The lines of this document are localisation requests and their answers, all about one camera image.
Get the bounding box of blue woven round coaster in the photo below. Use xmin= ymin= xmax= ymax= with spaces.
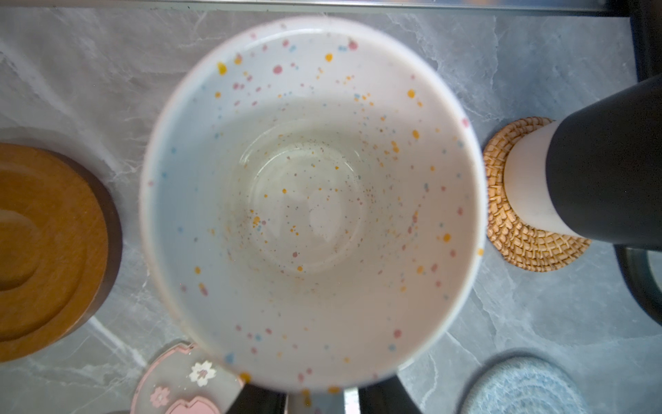
xmin=460 ymin=356 xmax=590 ymax=413

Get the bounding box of pink flower coaster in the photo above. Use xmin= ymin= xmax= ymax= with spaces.
xmin=130 ymin=343 xmax=244 ymax=414

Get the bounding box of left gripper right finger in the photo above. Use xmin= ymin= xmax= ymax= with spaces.
xmin=359 ymin=376 xmax=422 ymax=414

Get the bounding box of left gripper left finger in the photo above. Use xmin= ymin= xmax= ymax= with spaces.
xmin=226 ymin=384 xmax=287 ymax=414

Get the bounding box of rattan woven round coaster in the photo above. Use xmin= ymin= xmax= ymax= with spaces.
xmin=483 ymin=117 xmax=591 ymax=273

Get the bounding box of brown wooden coaster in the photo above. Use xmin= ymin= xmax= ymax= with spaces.
xmin=1 ymin=143 xmax=122 ymax=362

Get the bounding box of white mug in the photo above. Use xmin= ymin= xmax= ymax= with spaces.
xmin=140 ymin=17 xmax=487 ymax=393

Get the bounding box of black mug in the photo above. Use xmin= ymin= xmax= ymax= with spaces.
xmin=503 ymin=76 xmax=661 ymax=322

